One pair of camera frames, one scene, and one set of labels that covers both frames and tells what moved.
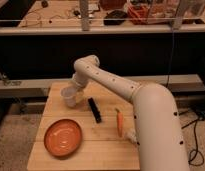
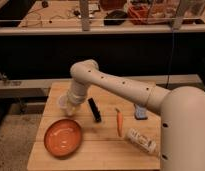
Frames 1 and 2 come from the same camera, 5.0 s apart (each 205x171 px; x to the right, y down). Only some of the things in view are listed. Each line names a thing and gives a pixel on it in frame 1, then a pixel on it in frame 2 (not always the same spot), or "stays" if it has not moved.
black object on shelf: x=115 y=18 stays
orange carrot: x=119 y=122 stays
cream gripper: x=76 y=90 to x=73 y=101
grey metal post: x=84 y=14 stays
